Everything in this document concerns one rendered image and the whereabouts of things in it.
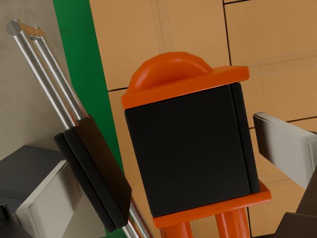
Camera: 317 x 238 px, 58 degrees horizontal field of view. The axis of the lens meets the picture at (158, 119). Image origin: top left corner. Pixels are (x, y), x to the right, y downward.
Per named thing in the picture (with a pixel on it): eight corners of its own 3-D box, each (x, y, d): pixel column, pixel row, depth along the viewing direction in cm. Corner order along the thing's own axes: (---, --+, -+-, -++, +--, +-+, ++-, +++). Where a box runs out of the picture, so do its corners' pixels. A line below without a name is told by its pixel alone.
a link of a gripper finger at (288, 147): (307, 140, 13) (323, 136, 13) (251, 113, 20) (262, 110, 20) (316, 200, 13) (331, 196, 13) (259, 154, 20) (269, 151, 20)
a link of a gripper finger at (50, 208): (49, 265, 13) (34, 268, 13) (82, 197, 20) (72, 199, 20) (29, 208, 13) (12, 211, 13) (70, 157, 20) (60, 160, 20)
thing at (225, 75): (246, 172, 22) (273, 202, 17) (153, 194, 22) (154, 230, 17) (225, 64, 21) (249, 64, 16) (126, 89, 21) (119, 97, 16)
